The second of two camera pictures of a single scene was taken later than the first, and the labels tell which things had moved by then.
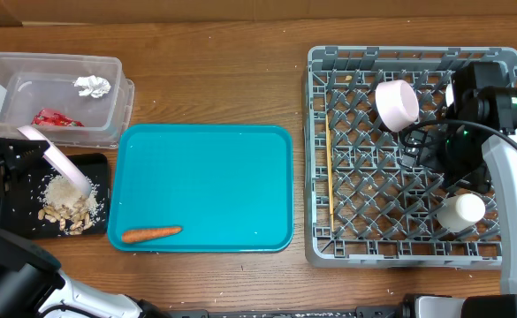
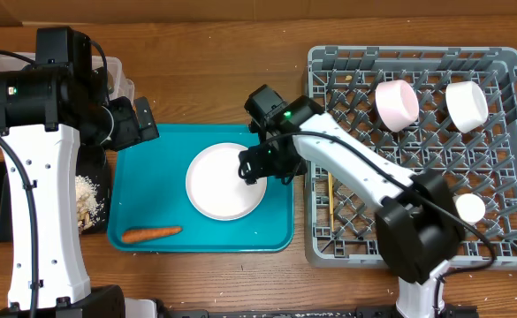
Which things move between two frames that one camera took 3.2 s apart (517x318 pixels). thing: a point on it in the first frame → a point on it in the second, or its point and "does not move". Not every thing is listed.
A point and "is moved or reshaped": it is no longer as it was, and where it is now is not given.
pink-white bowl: x=397 y=104 does not move
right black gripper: x=431 y=147 → x=259 y=166
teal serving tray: x=229 y=186 does not move
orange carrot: x=136 y=235 does not move
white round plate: x=58 y=161 is moved or reshaped
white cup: x=456 y=212 does not move
